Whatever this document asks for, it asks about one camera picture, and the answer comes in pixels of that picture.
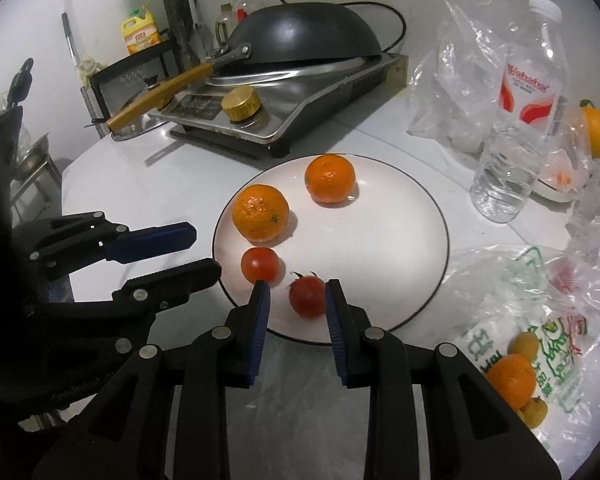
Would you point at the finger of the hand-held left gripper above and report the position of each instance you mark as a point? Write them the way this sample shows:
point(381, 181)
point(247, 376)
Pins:
point(152, 241)
point(180, 280)

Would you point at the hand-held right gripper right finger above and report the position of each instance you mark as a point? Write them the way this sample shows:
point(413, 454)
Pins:
point(336, 335)

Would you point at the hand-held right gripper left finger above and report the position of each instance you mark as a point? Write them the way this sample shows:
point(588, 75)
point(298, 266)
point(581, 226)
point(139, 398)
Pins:
point(260, 332)

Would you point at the dark red tomato with stem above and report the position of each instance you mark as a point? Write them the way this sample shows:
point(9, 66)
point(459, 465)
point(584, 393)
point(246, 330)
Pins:
point(306, 300)

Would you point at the white plate with dark rim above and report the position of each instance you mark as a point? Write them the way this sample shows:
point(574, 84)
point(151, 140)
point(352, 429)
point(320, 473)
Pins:
point(380, 240)

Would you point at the small red tomato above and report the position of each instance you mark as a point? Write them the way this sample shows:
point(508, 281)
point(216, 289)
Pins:
point(259, 264)

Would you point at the metal stand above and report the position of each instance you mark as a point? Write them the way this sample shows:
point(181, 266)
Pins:
point(42, 185)

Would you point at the large orange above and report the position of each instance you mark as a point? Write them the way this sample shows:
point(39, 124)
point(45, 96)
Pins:
point(259, 212)

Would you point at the metal basin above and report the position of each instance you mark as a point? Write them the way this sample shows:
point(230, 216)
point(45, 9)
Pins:
point(32, 155)

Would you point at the gold stove knob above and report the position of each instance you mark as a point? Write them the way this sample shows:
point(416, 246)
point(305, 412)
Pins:
point(240, 102)

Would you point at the black metal rack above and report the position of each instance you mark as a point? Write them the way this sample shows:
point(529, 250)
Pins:
point(130, 62)

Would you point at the yellow loquat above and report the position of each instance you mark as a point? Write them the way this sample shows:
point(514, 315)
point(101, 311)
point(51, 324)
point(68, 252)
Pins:
point(525, 345)
point(533, 411)

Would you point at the grey pipe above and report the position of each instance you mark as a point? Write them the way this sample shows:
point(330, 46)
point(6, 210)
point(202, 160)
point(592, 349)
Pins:
point(75, 60)

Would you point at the yellow oil bottle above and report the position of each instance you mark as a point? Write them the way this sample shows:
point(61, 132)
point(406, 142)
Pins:
point(141, 32)

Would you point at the clear plastic bag with fruit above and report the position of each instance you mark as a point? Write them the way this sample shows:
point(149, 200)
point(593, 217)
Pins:
point(560, 360)

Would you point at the dark hanging tool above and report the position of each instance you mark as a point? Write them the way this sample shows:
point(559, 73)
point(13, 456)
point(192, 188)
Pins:
point(172, 10)

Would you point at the silver induction cooker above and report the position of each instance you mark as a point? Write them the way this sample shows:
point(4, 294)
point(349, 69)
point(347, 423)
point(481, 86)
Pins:
point(330, 91)

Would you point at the clear plastic water bottle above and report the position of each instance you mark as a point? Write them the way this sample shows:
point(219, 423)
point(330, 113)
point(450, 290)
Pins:
point(510, 160)

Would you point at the clear bottle with red cap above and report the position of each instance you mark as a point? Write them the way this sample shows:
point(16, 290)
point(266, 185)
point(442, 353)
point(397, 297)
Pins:
point(244, 7)

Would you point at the orange with green stem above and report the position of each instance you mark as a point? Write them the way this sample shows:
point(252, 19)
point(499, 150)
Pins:
point(596, 132)

